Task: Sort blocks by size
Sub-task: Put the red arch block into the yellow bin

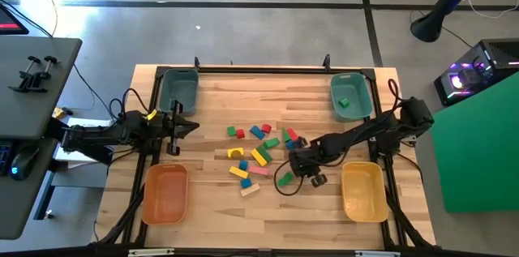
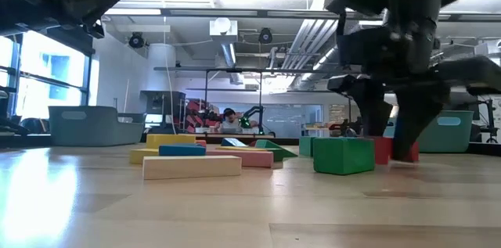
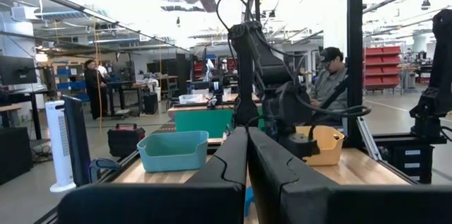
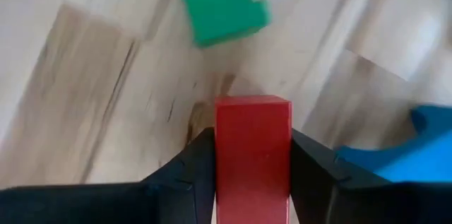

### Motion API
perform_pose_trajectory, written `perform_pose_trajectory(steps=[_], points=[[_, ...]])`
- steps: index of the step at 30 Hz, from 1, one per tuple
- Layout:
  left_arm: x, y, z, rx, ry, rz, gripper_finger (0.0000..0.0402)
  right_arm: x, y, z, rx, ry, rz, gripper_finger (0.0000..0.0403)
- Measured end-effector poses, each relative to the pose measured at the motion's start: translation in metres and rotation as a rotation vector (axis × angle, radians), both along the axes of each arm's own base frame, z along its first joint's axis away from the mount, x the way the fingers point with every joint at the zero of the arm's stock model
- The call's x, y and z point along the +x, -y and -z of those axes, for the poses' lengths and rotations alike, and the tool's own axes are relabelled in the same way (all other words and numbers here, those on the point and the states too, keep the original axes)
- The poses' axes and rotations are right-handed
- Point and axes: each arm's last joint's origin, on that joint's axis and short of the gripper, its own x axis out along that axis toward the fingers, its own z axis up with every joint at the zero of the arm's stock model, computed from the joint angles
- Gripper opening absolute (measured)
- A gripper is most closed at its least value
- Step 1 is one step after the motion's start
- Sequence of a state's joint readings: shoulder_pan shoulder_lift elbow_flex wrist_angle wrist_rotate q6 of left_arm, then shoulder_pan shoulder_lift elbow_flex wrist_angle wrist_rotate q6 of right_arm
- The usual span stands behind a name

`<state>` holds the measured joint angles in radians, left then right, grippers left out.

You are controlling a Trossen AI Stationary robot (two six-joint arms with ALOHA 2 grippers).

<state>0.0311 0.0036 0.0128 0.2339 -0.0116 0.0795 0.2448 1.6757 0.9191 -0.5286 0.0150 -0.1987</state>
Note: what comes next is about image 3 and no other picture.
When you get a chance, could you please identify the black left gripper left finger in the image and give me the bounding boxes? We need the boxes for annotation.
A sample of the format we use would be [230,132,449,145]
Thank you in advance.
[58,126,248,224]

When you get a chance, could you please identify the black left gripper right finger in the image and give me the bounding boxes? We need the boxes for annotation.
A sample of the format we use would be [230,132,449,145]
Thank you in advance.
[247,126,452,224]

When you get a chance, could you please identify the blue half-cylinder block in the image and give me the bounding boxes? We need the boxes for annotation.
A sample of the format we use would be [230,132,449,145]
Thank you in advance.
[244,185,256,218]

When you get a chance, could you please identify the teal plastic bin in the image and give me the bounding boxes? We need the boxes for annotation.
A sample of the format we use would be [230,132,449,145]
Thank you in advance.
[136,130,210,174]

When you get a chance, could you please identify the yellow plastic bin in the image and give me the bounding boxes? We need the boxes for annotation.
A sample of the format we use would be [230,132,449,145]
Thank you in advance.
[295,125,345,167]

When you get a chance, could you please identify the green panel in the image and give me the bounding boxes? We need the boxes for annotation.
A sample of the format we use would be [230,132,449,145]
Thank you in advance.
[174,107,265,139]

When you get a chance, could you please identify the clear plastic tub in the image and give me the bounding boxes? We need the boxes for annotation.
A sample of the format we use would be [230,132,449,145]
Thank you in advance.
[178,93,205,105]

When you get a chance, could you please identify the black computer case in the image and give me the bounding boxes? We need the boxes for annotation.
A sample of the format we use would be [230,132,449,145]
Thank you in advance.
[107,123,146,158]

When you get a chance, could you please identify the silver aluminium strut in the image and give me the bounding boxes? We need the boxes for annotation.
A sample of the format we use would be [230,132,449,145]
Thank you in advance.
[356,116,383,162]

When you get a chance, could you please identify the table edge clamp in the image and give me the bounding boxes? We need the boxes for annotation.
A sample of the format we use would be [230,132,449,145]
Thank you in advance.
[88,158,122,184]

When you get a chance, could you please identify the person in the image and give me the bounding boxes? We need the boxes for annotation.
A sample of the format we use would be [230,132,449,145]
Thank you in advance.
[308,46,349,112]
[83,59,109,121]

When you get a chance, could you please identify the black drawer unit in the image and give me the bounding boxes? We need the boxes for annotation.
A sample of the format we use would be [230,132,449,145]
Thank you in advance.
[386,143,436,184]

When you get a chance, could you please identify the tall black column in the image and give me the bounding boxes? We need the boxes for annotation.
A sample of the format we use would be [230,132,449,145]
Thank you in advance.
[61,95,93,187]

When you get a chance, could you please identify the white tower fan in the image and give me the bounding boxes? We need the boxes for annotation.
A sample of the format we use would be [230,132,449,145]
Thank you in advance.
[44,100,77,194]

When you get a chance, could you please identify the shelf with red bins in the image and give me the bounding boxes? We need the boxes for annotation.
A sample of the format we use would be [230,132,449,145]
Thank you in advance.
[363,45,404,93]

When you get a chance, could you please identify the shelf with blue bins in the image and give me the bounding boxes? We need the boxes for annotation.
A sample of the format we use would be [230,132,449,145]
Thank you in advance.
[54,64,89,102]

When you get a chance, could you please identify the black desk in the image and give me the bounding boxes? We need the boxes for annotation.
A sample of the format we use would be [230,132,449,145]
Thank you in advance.
[0,88,49,141]

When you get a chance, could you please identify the black cabinet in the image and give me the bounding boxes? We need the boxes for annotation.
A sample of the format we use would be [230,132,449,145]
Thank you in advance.
[0,126,34,186]

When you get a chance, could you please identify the black monitor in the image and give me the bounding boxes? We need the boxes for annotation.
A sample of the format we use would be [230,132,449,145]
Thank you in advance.
[0,55,38,86]

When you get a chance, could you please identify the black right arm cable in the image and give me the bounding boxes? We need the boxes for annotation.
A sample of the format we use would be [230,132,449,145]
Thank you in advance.
[215,0,373,140]

